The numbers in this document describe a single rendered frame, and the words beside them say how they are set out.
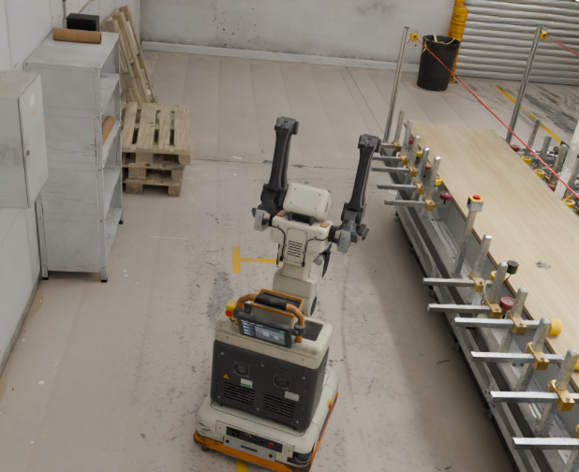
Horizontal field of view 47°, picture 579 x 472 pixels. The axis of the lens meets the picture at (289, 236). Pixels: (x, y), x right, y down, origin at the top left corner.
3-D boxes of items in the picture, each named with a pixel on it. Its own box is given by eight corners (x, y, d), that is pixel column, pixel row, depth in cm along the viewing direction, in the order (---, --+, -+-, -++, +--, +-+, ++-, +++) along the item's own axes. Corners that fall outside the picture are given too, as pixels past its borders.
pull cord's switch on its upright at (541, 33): (505, 156, 585) (542, 28, 531) (499, 150, 598) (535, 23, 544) (514, 156, 586) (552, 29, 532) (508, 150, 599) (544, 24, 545)
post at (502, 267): (478, 340, 359) (501, 264, 335) (476, 335, 362) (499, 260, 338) (484, 340, 359) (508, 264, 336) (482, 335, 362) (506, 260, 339)
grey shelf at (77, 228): (41, 280, 472) (22, 62, 396) (67, 219, 549) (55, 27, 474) (106, 282, 477) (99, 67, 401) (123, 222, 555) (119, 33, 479)
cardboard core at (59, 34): (51, 29, 438) (99, 33, 441) (54, 26, 445) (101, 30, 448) (52, 41, 442) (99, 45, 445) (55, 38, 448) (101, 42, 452)
